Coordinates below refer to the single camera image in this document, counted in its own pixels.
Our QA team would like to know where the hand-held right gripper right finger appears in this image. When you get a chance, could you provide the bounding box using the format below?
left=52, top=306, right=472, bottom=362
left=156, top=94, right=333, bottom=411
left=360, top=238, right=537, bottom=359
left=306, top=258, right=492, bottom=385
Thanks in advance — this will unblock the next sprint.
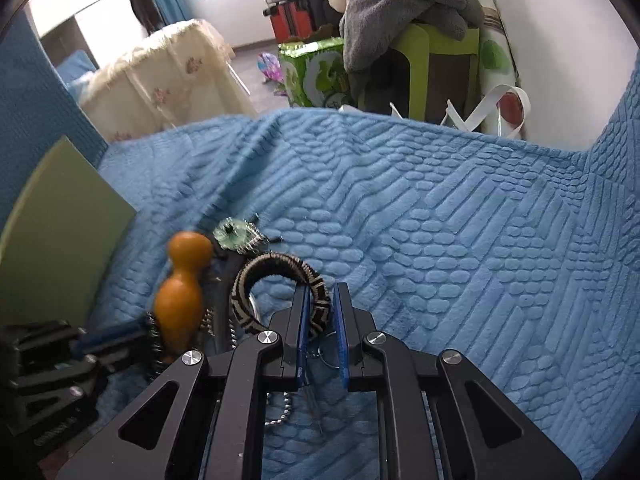
left=334, top=282, right=583, bottom=480

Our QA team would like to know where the floral white-handled shopping bag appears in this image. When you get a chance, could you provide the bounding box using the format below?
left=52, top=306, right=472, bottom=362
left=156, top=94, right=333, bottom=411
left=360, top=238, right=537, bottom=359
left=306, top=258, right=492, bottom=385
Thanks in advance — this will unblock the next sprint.
left=390, top=0, right=532, bottom=140

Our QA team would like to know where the silver ball chain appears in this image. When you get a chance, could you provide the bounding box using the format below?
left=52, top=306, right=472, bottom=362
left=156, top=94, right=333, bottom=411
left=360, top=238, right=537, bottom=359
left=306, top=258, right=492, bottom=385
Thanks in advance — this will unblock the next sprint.
left=227, top=305, right=295, bottom=431

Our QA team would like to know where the orange wooden gourd figure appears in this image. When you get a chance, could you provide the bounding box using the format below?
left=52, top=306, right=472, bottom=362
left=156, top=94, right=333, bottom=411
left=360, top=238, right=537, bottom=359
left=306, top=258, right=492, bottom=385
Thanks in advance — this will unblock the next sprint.
left=152, top=231, right=213, bottom=361

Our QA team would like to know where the pale green cardboard box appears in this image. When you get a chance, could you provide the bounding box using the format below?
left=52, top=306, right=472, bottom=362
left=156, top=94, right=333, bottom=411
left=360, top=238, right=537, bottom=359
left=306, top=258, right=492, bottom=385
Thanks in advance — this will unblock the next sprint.
left=0, top=136, right=137, bottom=328

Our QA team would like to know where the blue textured blanket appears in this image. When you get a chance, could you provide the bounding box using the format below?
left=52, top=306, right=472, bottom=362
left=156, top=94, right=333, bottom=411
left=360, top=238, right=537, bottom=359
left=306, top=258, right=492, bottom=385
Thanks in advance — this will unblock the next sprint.
left=65, top=57, right=640, bottom=480

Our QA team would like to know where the green printed carton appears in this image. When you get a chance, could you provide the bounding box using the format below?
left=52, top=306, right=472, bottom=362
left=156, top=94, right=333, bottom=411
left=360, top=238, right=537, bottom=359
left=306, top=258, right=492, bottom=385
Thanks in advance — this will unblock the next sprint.
left=277, top=37, right=351, bottom=108

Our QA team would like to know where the green plastic stool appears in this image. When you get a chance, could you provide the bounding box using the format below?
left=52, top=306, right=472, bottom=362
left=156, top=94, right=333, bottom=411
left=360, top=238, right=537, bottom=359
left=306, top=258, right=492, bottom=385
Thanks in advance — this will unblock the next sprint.
left=357, top=22, right=481, bottom=123

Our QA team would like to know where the black beige woven bangle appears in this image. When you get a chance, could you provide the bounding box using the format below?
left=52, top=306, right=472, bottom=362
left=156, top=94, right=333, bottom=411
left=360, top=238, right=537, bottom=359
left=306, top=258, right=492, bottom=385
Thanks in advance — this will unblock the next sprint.
left=229, top=252, right=332, bottom=351

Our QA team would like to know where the white cabinet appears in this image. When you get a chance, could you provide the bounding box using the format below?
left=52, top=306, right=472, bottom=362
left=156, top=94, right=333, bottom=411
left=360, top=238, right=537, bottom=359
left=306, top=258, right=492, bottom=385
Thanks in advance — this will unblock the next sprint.
left=27, top=0, right=137, bottom=70

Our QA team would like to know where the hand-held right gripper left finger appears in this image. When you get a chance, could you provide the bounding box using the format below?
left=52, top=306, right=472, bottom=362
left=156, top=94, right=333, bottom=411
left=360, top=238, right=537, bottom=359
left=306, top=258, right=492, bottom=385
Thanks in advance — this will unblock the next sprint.
left=55, top=282, right=313, bottom=480

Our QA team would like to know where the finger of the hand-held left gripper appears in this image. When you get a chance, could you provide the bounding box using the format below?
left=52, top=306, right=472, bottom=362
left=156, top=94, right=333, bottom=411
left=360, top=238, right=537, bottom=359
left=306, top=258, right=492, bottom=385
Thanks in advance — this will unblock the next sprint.
left=72, top=321, right=153, bottom=363

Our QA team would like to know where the purple shiny wrapper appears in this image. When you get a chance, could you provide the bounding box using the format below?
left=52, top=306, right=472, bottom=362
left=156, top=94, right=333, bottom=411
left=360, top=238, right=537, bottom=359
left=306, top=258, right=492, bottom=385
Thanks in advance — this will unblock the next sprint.
left=256, top=52, right=287, bottom=97

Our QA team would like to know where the red suitcase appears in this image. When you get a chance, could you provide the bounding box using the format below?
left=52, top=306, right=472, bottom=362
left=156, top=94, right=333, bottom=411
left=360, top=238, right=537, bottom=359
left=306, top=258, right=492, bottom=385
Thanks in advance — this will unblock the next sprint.
left=270, top=0, right=317, bottom=45

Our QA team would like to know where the silver key ring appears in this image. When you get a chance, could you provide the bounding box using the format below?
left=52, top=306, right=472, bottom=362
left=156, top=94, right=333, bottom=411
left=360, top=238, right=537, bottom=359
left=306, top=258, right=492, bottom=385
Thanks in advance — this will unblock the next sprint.
left=312, top=344, right=345, bottom=370

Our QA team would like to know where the green round brooch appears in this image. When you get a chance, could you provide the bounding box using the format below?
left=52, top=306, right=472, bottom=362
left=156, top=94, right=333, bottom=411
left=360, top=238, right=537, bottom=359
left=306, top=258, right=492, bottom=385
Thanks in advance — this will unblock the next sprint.
left=212, top=216, right=266, bottom=253

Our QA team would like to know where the cream lace covered chair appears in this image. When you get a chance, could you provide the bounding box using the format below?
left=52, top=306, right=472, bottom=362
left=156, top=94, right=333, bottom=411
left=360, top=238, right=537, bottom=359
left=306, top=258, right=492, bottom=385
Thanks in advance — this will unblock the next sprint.
left=80, top=19, right=258, bottom=143

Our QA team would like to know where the blue waffle sofa cover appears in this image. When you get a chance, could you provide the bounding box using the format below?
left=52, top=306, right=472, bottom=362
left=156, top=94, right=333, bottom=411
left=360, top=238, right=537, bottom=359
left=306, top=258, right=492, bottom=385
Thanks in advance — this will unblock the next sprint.
left=0, top=10, right=110, bottom=241

